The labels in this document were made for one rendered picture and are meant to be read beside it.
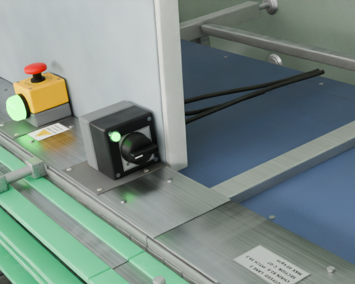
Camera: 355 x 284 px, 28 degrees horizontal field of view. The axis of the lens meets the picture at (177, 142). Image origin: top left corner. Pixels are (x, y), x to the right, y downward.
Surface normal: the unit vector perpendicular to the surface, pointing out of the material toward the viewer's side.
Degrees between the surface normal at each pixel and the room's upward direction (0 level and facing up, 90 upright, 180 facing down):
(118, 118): 90
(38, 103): 90
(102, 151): 0
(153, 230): 90
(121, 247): 90
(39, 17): 0
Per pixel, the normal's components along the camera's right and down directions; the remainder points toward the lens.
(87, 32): -0.81, 0.34
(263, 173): -0.14, -0.90
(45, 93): 0.57, 0.26
